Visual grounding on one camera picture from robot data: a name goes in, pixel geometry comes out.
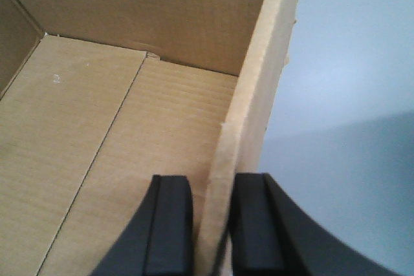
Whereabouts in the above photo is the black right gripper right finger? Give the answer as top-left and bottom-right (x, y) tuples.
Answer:
(228, 173), (394, 275)

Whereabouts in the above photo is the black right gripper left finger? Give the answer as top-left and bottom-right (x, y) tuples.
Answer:
(93, 175), (194, 275)

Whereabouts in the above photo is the brown cardboard carton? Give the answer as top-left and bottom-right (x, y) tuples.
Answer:
(1, 0), (298, 275)

